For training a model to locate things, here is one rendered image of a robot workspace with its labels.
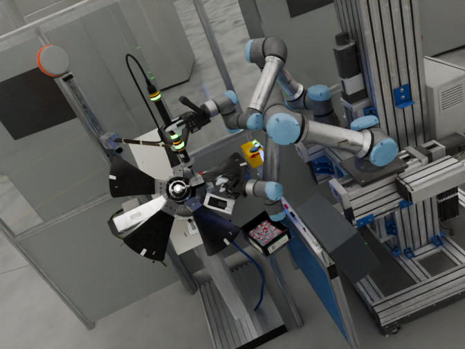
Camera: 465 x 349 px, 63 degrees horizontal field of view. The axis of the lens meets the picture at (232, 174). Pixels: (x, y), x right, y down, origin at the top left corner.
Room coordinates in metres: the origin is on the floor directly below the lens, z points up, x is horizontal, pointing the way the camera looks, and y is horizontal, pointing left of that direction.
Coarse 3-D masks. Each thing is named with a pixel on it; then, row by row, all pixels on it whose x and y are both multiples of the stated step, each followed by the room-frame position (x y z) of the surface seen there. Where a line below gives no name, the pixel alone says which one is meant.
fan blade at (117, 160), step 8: (120, 160) 1.72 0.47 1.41; (112, 168) 1.73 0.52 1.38; (120, 168) 1.71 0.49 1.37; (128, 168) 1.70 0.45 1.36; (136, 168) 1.68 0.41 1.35; (120, 176) 1.71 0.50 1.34; (128, 176) 1.69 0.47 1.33; (136, 176) 1.68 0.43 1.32; (144, 176) 1.67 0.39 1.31; (112, 184) 1.72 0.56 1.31; (120, 184) 1.71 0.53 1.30; (128, 184) 1.70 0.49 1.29; (136, 184) 1.68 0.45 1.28; (144, 184) 1.67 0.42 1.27; (152, 184) 1.66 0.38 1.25; (112, 192) 1.72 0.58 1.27; (120, 192) 1.71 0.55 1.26; (128, 192) 1.70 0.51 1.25; (136, 192) 1.69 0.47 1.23; (144, 192) 1.68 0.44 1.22; (152, 192) 1.66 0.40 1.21
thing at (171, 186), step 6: (174, 180) 1.60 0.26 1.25; (180, 180) 1.60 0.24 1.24; (186, 180) 1.59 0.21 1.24; (168, 186) 1.59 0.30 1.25; (174, 186) 1.59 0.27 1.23; (180, 186) 1.58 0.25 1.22; (186, 186) 1.58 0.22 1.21; (168, 192) 1.57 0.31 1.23; (174, 192) 1.57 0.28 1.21; (180, 192) 1.57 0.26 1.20; (186, 192) 1.56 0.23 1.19; (192, 192) 1.64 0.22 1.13; (168, 198) 1.65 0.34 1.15; (174, 198) 1.55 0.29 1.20; (180, 198) 1.54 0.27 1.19; (180, 204) 1.62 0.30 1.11
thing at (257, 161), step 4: (244, 144) 2.02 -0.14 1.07; (248, 144) 2.00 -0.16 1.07; (252, 144) 1.98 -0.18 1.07; (244, 148) 1.97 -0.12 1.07; (248, 148) 1.95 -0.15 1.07; (260, 148) 1.89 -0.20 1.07; (244, 152) 1.95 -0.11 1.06; (248, 152) 1.90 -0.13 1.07; (252, 152) 1.89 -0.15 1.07; (256, 152) 1.87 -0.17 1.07; (248, 156) 1.87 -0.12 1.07; (256, 156) 1.87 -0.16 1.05; (260, 156) 1.87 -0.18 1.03; (248, 160) 1.91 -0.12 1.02; (252, 160) 1.87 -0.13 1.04; (256, 160) 1.87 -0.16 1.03; (260, 160) 1.87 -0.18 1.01; (252, 164) 1.87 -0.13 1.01; (256, 164) 1.87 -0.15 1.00; (260, 164) 1.87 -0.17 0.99
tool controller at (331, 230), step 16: (304, 208) 1.05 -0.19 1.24; (320, 208) 1.01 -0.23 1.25; (304, 224) 1.03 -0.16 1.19; (320, 224) 0.94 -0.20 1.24; (336, 224) 0.90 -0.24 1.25; (320, 240) 0.89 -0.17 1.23; (336, 240) 0.85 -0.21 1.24; (352, 240) 0.83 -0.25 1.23; (336, 256) 0.83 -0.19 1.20; (352, 256) 0.83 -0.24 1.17; (368, 256) 0.83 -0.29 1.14; (352, 272) 0.83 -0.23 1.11; (368, 272) 0.83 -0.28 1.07
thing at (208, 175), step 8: (224, 160) 1.72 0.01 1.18; (232, 160) 1.69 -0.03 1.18; (240, 160) 1.67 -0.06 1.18; (216, 168) 1.67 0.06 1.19; (224, 168) 1.64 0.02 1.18; (232, 168) 1.62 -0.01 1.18; (240, 168) 1.61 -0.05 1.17; (248, 168) 1.60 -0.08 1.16; (208, 176) 1.62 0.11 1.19; (216, 176) 1.60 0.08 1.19
